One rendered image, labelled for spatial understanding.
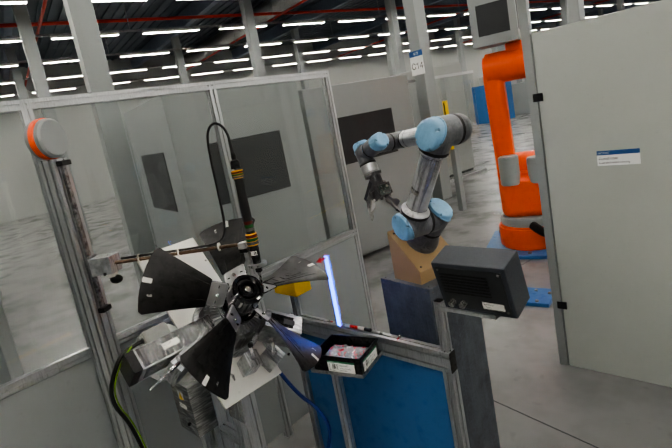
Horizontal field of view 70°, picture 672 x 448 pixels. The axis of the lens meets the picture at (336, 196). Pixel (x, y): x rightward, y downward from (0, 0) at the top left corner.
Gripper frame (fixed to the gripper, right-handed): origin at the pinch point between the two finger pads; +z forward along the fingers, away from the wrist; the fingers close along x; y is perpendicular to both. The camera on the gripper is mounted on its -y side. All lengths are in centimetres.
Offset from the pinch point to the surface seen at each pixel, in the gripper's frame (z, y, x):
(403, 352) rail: 54, 6, -19
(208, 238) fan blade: -14, -12, -74
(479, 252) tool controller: 27, 55, -5
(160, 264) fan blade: -6, 7, -95
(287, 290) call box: 14, -40, -41
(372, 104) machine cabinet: -174, -281, 212
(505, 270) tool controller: 35, 66, -8
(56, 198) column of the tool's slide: -47, -20, -122
